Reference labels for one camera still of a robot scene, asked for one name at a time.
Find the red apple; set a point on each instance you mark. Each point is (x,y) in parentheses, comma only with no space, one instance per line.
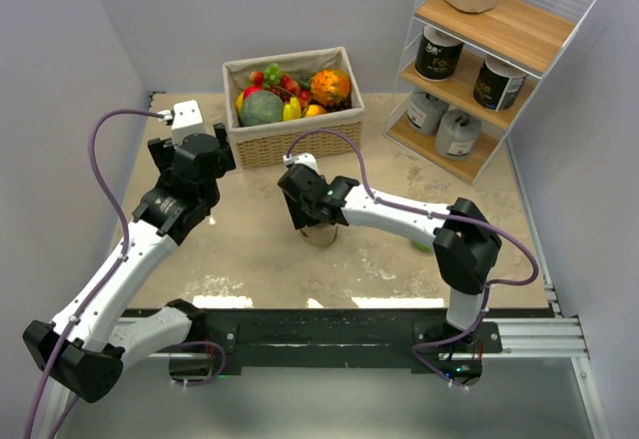
(251,90)

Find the orange pumpkin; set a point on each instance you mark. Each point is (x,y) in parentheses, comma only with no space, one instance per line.
(330,87)

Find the yellow bananas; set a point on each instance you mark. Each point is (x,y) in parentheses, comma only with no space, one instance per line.
(292,109)

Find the green melon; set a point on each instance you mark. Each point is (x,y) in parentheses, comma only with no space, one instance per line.
(261,108)

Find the green grapes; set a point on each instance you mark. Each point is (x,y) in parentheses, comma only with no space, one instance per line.
(273,74)

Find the strawberries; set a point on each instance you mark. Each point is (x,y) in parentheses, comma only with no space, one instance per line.
(285,89)

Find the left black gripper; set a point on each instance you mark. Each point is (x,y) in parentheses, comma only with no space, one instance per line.
(164,153)

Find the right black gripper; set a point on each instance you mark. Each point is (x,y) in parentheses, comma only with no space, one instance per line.
(301,219)

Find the wicker basket with liner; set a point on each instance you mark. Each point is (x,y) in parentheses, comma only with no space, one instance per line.
(261,146)

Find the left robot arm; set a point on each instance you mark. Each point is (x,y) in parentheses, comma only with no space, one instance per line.
(83,347)

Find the green lime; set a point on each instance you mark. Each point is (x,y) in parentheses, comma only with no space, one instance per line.
(421,247)

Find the orange fruit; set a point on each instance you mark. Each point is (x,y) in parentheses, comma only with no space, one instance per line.
(313,110)

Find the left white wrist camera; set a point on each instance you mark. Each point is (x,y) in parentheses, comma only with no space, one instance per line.
(185,119)

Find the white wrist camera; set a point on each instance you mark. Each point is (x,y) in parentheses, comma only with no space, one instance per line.
(305,159)
(185,119)

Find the yellow lemon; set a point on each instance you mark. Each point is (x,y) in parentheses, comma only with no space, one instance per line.
(239,102)

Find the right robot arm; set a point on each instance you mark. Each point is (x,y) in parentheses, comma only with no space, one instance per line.
(465,249)

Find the black base frame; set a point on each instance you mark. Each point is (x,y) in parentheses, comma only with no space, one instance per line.
(417,340)

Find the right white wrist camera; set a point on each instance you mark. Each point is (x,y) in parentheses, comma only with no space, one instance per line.
(305,159)

